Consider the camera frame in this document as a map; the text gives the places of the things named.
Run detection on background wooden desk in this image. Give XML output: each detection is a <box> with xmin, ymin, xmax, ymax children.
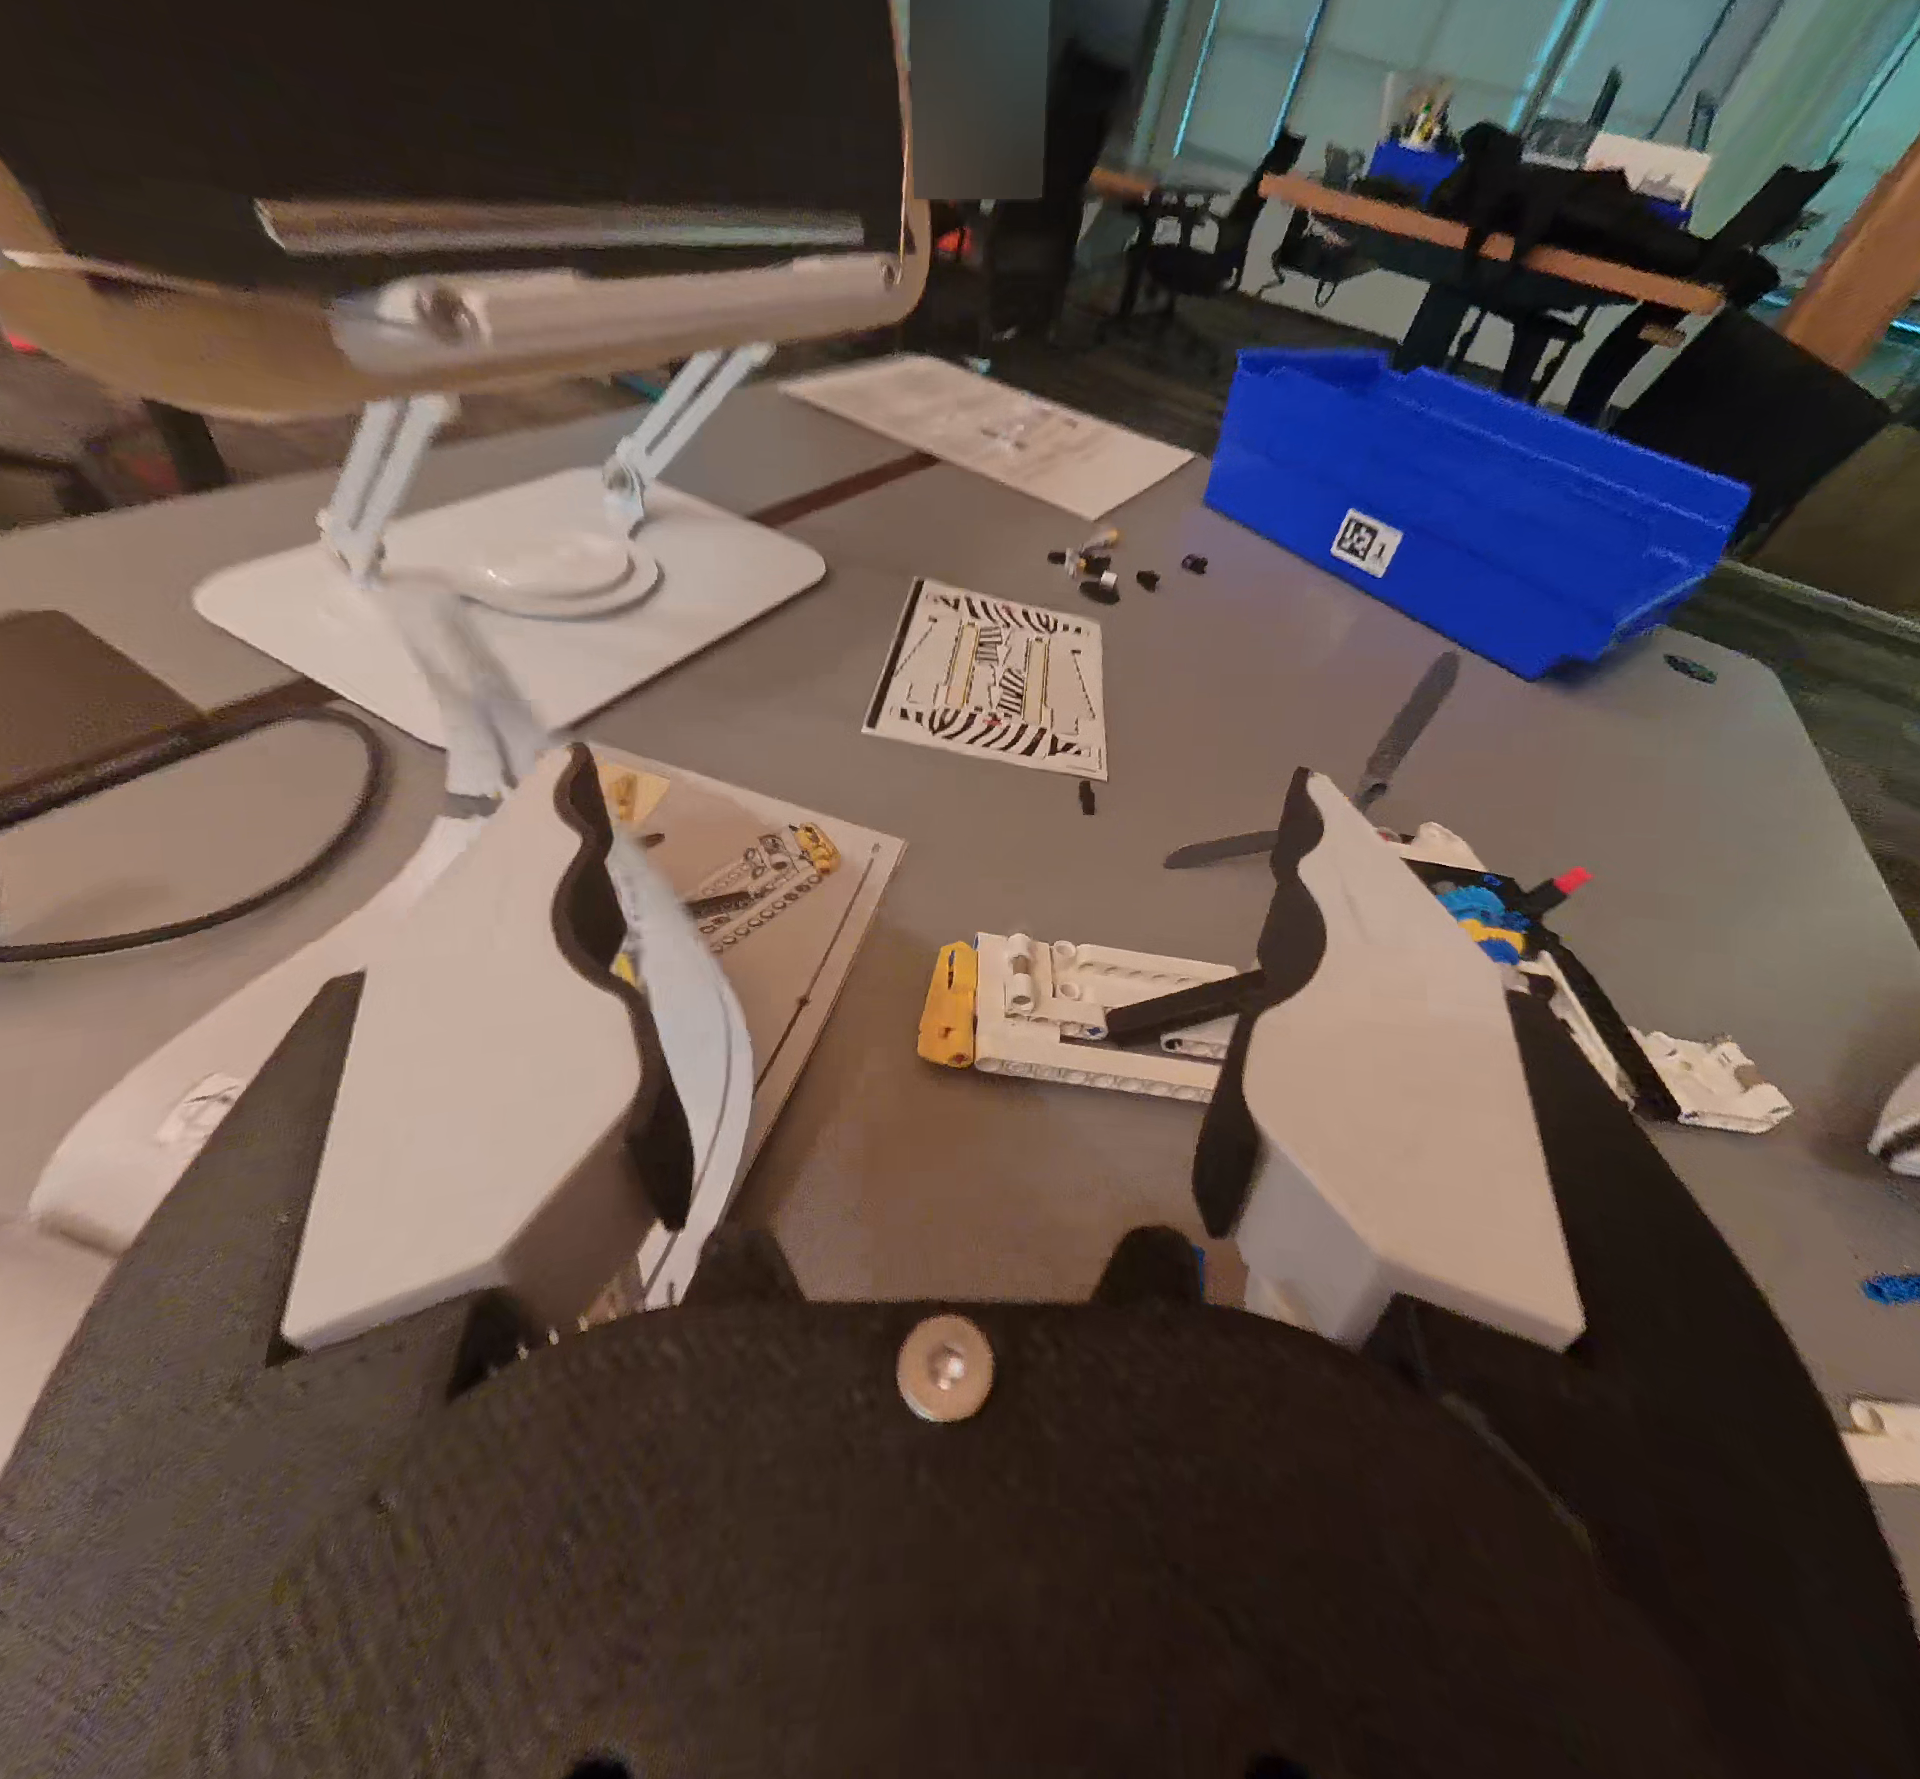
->
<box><xmin>1257</xmin><ymin>165</ymin><xmax>1731</xmax><ymax>378</ymax></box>

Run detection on dark grey chair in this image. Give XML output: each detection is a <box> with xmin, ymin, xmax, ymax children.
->
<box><xmin>1608</xmin><ymin>307</ymin><xmax>1895</xmax><ymax>529</ymax></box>

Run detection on black bags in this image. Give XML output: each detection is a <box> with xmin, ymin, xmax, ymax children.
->
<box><xmin>1426</xmin><ymin>118</ymin><xmax>1784</xmax><ymax>300</ymax></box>

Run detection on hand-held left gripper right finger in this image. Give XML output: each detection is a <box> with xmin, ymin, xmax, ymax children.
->
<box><xmin>1189</xmin><ymin>762</ymin><xmax>1592</xmax><ymax>1351</ymax></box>

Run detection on zebra sticker sheet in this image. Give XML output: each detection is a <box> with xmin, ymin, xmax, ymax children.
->
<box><xmin>860</xmin><ymin>574</ymin><xmax>1113</xmax><ymax>783</ymax></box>

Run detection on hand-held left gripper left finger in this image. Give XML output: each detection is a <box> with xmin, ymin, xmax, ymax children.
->
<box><xmin>281</xmin><ymin>743</ymin><xmax>699</xmax><ymax>1348</ymax></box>

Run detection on white lego frame yellow end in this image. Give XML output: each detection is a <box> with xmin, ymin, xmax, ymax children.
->
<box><xmin>917</xmin><ymin>650</ymin><xmax>1796</xmax><ymax>1137</ymax></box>

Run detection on black office chair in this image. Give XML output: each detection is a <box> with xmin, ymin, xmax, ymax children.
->
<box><xmin>1119</xmin><ymin>131</ymin><xmax>1311</xmax><ymax>331</ymax></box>

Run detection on open instruction booklet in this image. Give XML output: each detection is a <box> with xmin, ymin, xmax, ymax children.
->
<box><xmin>0</xmin><ymin>743</ymin><xmax>911</xmax><ymax>1471</ymax></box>

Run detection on black cable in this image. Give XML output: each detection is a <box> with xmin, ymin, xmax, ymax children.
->
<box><xmin>0</xmin><ymin>701</ymin><xmax>387</xmax><ymax>965</ymax></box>

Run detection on white paper sheet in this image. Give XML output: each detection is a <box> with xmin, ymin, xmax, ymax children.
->
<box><xmin>778</xmin><ymin>353</ymin><xmax>1198</xmax><ymax>522</ymax></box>

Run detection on small blue bin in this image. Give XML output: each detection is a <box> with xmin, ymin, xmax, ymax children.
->
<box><xmin>1363</xmin><ymin>133</ymin><xmax>1467</xmax><ymax>201</ymax></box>

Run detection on cluster of small lego pieces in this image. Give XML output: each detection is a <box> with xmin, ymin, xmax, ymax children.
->
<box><xmin>1046</xmin><ymin>525</ymin><xmax>1212</xmax><ymax>609</ymax></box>

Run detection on white lego beam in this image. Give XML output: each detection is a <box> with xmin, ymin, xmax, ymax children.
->
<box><xmin>1839</xmin><ymin>1391</ymin><xmax>1920</xmax><ymax>1489</ymax></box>

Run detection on blue storage bin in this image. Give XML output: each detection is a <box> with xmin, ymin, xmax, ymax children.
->
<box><xmin>1202</xmin><ymin>344</ymin><xmax>1757</xmax><ymax>685</ymax></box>

